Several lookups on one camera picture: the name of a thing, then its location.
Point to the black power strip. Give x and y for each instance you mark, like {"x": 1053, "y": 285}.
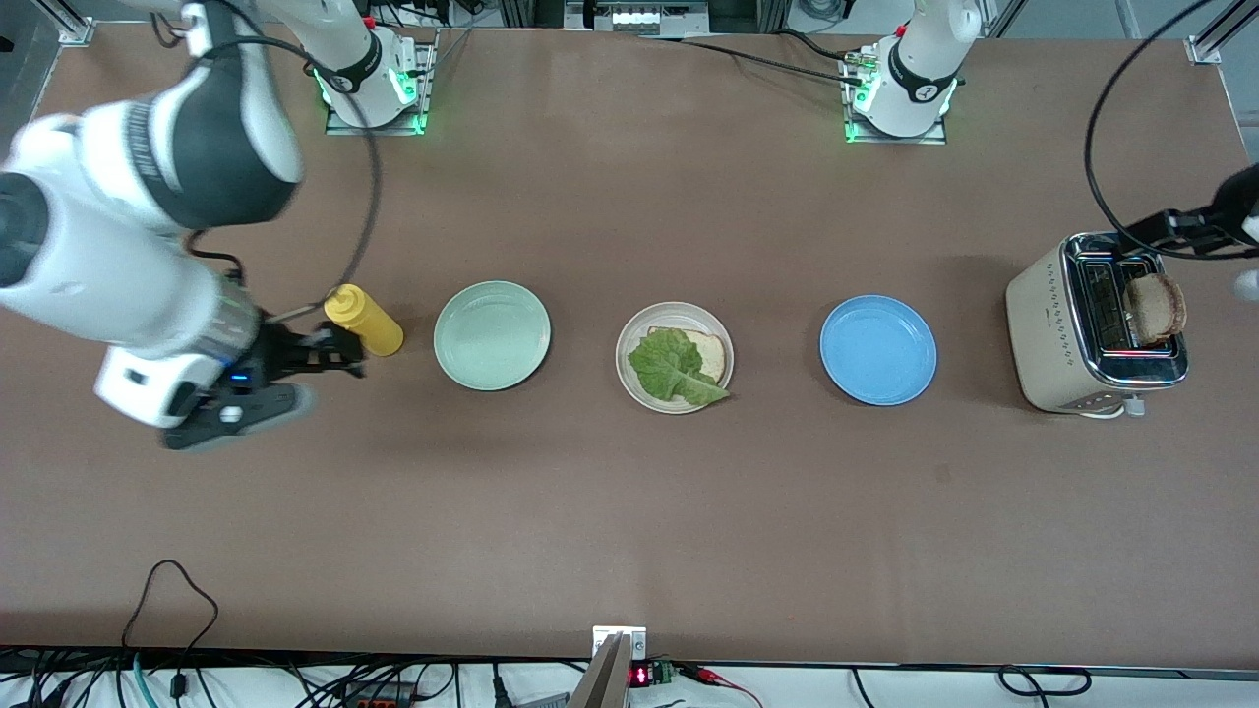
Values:
{"x": 379, "y": 700}

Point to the white metal bracket plate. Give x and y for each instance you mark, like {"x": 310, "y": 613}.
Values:
{"x": 637, "y": 644}

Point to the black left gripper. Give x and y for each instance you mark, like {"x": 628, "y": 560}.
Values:
{"x": 1188, "y": 230}

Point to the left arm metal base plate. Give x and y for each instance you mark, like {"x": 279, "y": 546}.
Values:
{"x": 890, "y": 140}

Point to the red clip lead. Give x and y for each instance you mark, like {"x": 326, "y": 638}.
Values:
{"x": 703, "y": 675}

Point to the brown bread slice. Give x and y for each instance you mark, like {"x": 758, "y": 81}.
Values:
{"x": 713, "y": 356}
{"x": 1156, "y": 310}

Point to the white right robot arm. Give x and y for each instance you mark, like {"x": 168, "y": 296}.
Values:
{"x": 108, "y": 275}

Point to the cream and chrome toaster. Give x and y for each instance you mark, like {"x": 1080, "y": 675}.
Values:
{"x": 1043, "y": 334}

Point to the yellow squeeze bottle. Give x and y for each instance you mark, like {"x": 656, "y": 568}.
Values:
{"x": 379, "y": 329}

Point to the pale green plate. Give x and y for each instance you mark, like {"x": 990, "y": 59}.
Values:
{"x": 492, "y": 336}

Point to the grey aluminium camera post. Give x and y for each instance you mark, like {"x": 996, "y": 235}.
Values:
{"x": 602, "y": 683}

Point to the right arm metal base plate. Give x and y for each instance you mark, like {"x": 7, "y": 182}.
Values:
{"x": 429, "y": 69}

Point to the control box with lights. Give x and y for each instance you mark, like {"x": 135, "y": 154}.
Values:
{"x": 639, "y": 18}

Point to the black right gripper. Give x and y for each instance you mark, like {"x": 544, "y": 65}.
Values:
{"x": 278, "y": 353}

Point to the blue plate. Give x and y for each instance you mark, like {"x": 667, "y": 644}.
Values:
{"x": 878, "y": 350}

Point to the green lettuce leaf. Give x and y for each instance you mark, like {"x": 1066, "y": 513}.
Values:
{"x": 669, "y": 369}

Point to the aluminium frame profile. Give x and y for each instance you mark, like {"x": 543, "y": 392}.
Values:
{"x": 74, "y": 29}
{"x": 1205, "y": 47}

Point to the beige plate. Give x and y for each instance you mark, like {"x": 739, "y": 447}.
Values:
{"x": 639, "y": 324}

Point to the red digit display module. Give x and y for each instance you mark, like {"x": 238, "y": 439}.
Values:
{"x": 641, "y": 676}

